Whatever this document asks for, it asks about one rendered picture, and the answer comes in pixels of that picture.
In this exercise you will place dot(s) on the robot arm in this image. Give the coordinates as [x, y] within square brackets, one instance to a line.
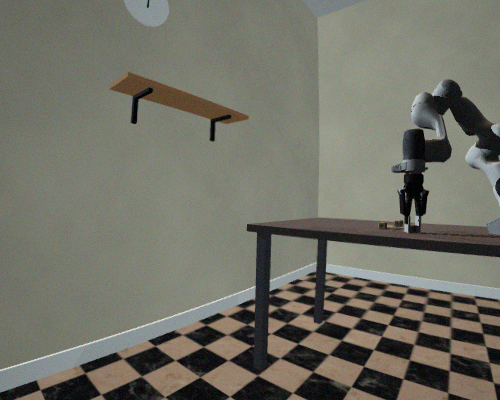
[482, 155]

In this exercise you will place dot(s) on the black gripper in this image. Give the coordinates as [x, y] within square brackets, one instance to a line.
[413, 188]

